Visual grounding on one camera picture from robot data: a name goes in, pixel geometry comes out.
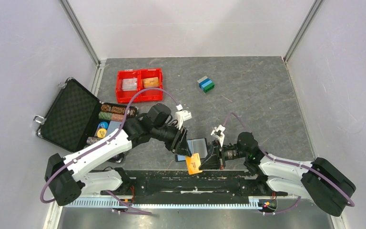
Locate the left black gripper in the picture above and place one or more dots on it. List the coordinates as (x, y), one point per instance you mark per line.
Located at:
(179, 145)

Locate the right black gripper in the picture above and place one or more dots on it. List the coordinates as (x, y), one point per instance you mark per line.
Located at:
(215, 161)

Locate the orange VIP card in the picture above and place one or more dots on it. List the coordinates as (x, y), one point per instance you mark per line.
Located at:
(193, 164)

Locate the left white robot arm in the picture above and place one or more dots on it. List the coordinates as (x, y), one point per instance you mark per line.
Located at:
(70, 176)

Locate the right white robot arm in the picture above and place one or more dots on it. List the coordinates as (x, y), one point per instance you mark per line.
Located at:
(318, 181)

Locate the gold cards in bin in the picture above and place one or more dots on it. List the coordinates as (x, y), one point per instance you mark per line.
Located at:
(151, 82)

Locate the blue playing card deck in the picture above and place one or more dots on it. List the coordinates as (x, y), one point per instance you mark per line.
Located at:
(113, 125)

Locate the silver cards in bin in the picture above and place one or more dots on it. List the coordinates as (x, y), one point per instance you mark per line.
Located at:
(130, 84)

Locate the right red bin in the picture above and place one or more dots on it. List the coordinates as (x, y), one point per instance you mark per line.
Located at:
(150, 95)

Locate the red bin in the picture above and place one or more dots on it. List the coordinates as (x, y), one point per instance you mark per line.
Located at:
(150, 95)
(124, 96)

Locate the orange brown chip roll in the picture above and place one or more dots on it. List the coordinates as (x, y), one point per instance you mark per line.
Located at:
(120, 110)

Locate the grey blue green block stack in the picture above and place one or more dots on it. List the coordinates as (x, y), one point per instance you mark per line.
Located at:
(205, 84)

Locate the blue round chip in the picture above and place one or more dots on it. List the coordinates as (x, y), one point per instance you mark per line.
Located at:
(103, 125)

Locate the yellow dealer chip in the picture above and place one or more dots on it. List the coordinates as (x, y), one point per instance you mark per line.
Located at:
(101, 133)

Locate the left red bin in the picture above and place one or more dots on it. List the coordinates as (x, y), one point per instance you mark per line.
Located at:
(124, 96)

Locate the blue orange chip roll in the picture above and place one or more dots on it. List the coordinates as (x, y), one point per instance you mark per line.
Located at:
(92, 140)

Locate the black poker chip case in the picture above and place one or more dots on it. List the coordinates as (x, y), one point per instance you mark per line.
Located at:
(72, 118)

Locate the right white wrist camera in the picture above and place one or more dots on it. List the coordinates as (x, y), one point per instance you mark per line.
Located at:
(218, 133)

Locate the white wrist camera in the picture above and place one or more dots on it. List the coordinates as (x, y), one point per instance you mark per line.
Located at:
(181, 116)
(218, 133)

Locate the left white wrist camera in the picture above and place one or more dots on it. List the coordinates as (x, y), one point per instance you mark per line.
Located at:
(181, 116)

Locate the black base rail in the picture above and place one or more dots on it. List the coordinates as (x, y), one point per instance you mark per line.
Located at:
(207, 187)

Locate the aluminium toothed rail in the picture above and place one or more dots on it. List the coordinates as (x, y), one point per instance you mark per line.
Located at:
(110, 202)

